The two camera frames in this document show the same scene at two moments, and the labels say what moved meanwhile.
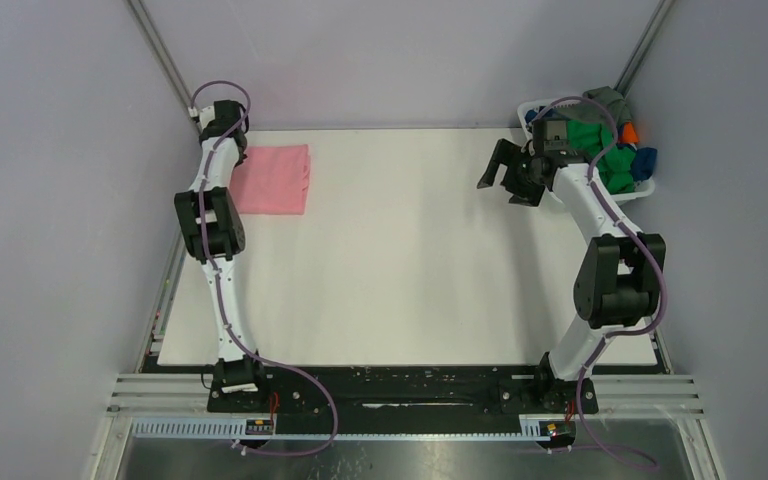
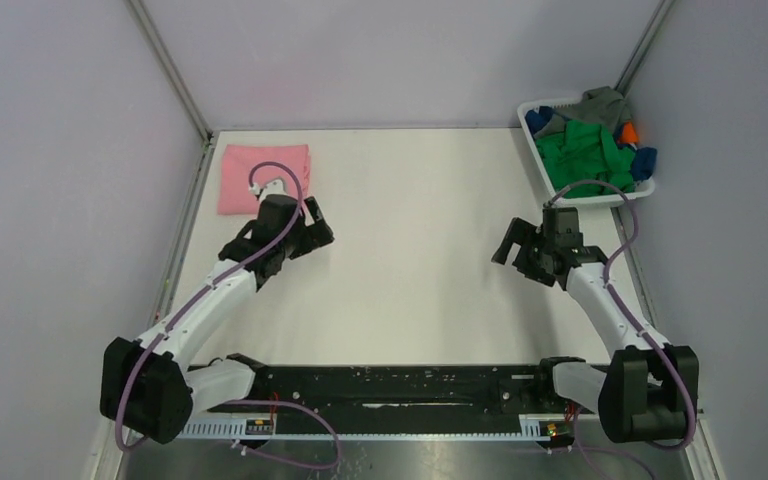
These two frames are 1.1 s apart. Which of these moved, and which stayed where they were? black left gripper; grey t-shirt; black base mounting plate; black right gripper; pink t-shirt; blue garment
Moved: black left gripper; black right gripper
Stayed: grey t-shirt; black base mounting plate; pink t-shirt; blue garment
